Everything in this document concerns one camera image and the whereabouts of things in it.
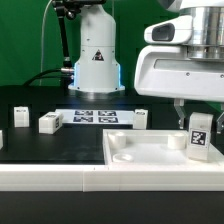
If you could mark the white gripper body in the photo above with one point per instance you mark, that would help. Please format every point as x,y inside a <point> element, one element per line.
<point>165,71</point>

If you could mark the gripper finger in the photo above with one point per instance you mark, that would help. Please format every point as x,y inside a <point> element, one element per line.
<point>220,121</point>
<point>179,107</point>

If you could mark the white square tabletop part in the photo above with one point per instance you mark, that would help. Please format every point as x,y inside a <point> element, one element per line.
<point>152,147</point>

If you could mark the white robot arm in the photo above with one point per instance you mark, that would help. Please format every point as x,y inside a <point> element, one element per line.
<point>96,71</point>

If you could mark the white fiducial marker sheet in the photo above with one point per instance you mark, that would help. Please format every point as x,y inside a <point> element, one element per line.
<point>114,117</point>

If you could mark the white U-shaped fence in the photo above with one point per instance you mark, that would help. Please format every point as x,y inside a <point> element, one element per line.
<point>89,178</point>

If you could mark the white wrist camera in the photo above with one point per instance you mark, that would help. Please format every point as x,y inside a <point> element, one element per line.
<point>172,32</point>

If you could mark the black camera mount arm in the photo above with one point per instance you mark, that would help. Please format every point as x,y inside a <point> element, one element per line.
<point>69,9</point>

